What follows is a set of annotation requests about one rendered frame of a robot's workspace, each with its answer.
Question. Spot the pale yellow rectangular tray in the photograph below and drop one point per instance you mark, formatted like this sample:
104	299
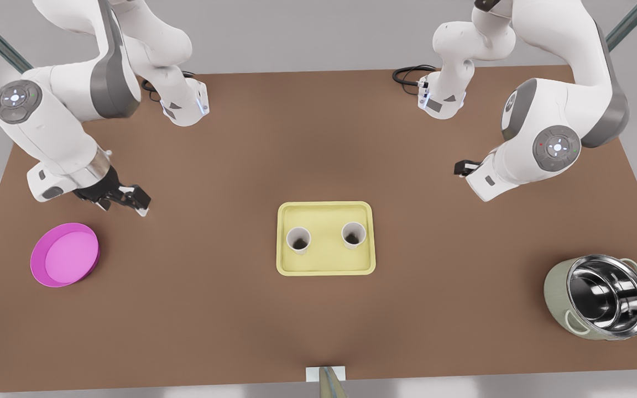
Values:
325	260

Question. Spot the white IKEA cup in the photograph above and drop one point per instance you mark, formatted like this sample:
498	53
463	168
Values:
298	239
354	235

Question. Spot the green pot with steel interior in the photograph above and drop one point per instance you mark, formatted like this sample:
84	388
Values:
559	298

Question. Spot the silver frame post with foot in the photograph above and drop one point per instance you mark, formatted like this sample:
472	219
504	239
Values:
329	381

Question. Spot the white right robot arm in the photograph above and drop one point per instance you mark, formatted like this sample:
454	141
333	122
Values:
58	132

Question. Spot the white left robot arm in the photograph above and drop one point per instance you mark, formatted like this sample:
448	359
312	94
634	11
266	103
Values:
551	110

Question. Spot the pink round plate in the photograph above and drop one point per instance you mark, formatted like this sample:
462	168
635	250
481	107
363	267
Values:
67	257

